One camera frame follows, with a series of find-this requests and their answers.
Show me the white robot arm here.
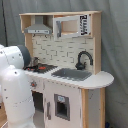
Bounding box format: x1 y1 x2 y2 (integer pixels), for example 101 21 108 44
0 45 36 128

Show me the right red stove knob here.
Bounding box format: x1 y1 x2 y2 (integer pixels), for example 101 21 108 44
31 81 37 88

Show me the grey range hood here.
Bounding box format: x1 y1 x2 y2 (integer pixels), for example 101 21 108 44
24 16 52 34

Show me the black stovetop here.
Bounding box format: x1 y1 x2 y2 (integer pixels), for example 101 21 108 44
25 63 55 74

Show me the grey ice dispenser panel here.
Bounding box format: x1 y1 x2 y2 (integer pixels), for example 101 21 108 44
54 94 70 120

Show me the grey sink basin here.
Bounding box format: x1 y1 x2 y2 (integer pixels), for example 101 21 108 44
52 68 92 81

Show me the black toy faucet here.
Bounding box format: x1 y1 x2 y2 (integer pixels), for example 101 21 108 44
75 51 93 70

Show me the grey cabinet door handle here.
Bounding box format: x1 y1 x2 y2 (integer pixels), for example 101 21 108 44
47 102 51 120

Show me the wooden toy kitchen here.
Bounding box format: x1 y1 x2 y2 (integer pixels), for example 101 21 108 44
20 11 114 128

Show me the silver cooking pot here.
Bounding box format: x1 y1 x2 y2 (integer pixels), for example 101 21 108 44
31 57 39 67

